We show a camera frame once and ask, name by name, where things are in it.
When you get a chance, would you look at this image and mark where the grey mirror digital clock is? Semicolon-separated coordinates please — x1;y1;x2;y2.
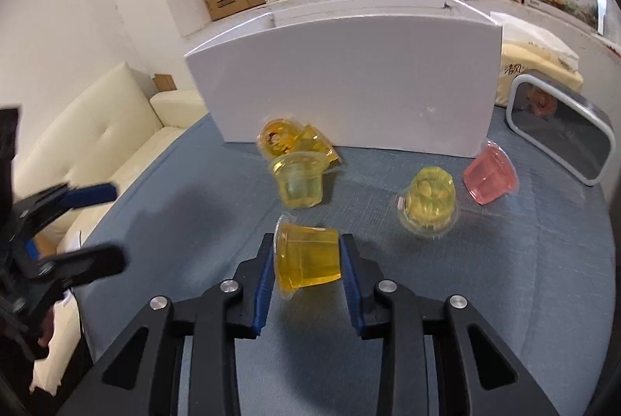
505;73;613;187

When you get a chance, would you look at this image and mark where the cream leather sofa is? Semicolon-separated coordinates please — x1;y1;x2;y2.
14;61;209;395

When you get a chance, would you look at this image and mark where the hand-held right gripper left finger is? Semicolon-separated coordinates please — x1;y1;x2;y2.
57;231;276;416

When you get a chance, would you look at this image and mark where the white cardboard box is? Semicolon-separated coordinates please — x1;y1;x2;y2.
184;0;504;157

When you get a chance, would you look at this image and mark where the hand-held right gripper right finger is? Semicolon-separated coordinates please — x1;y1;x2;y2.
340;232;561;416

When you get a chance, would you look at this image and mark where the pink jelly cup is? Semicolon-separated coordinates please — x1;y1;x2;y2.
462;141;519;206

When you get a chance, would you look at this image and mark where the yellow fruit jelly cup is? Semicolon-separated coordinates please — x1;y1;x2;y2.
390;167;460;238

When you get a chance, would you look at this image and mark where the blue tablecloth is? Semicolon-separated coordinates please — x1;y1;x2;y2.
73;112;614;416

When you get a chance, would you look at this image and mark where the orange yellow jelly cup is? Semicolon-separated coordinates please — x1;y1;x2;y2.
298;123;343;167

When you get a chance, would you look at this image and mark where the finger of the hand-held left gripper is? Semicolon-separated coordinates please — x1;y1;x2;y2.
14;183;118;242
22;244;128;288

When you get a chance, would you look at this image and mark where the printed lid jelly cup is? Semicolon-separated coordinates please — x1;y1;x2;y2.
257;118;304;162

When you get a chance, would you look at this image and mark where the yellow tissue pack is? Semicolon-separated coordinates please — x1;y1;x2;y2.
490;11;583;106

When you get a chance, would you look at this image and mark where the pale yellow jelly cup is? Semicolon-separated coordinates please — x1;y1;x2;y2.
270;152;340;210

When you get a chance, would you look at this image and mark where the person's left hand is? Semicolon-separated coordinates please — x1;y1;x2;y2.
36;314;57;347

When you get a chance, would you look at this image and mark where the plain yellow jelly cup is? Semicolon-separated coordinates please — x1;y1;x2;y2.
273;213;343;300

